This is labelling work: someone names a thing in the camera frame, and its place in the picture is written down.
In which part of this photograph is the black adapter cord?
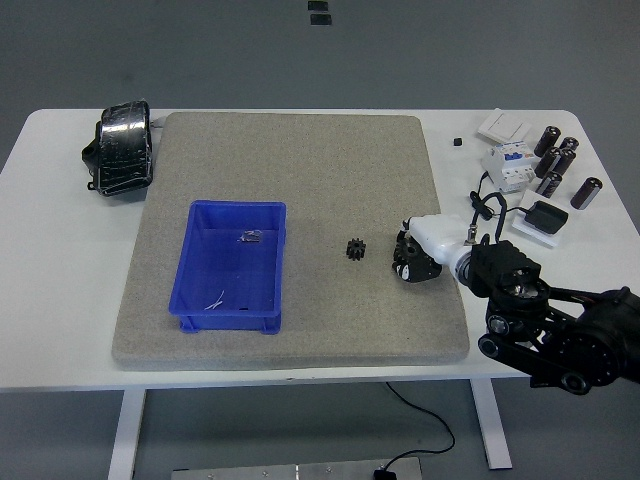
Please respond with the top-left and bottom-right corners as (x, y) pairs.
(468, 171), (527, 224)

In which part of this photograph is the white wall switch panel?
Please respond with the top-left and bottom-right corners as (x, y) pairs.
(476, 108), (532, 145)

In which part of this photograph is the black power adapter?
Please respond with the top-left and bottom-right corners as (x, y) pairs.
(522, 200), (570, 235)

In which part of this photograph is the white circuit breaker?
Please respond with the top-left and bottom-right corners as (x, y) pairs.
(481, 139), (541, 194)

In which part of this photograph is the black floor cable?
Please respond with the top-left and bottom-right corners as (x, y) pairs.
(384, 382), (456, 471)

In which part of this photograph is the black foil-wrapped part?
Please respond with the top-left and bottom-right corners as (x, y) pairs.
(80, 99), (155, 195)

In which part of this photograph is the white table leg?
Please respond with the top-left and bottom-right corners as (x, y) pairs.
(468, 379), (514, 470)
(107, 389), (147, 480)

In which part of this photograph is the blue plastic box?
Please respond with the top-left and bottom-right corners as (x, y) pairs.
(167, 200), (288, 335)

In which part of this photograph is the large black gear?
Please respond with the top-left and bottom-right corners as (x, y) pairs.
(394, 232), (426, 266)

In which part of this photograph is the grey-brown mat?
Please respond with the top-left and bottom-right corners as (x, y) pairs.
(110, 111), (471, 372)

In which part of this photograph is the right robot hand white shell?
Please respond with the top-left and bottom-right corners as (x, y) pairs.
(389, 213), (474, 285)

